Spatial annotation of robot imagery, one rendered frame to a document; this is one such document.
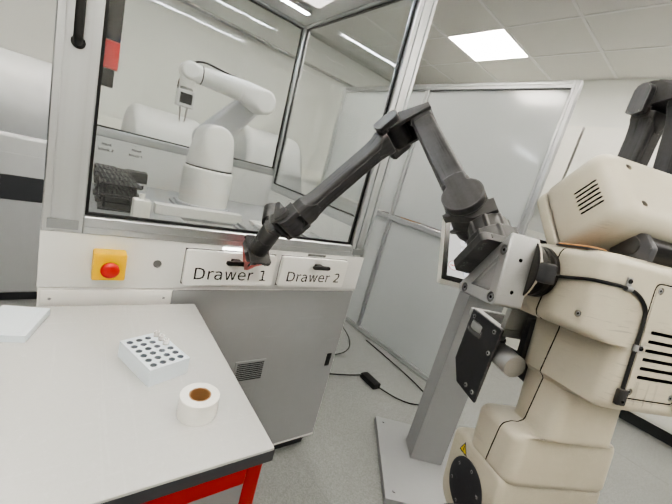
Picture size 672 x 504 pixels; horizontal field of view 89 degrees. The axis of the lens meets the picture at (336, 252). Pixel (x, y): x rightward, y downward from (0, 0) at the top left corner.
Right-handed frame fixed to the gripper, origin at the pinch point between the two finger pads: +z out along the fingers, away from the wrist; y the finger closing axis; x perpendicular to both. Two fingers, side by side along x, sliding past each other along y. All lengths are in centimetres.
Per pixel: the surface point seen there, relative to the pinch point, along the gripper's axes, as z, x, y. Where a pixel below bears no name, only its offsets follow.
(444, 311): 45, -166, 3
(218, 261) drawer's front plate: 1.7, 8.1, 2.0
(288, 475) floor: 68, -36, -58
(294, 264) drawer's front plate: 0.8, -18.8, 2.4
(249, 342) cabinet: 27.2, -9.7, -14.6
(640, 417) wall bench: 19, -302, -101
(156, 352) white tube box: -7.8, 28.3, -28.8
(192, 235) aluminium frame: -2.4, 16.4, 7.7
